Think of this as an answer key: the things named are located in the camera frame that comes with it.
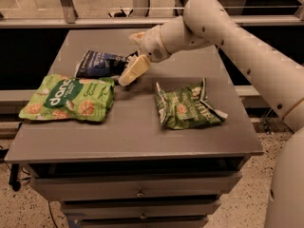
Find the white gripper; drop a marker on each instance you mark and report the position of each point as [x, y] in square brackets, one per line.
[151, 44]

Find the blue chip bag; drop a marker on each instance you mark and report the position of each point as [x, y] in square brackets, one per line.
[95, 64]

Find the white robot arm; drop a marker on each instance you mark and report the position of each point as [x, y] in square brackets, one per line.
[277, 78]

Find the crumpled green chip bag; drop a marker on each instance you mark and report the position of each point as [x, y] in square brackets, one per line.
[187, 107]

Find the green rice chip bag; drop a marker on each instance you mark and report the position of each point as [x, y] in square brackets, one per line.
[60, 98]

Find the grey metal railing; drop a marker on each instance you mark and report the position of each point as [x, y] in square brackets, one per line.
[37, 14]

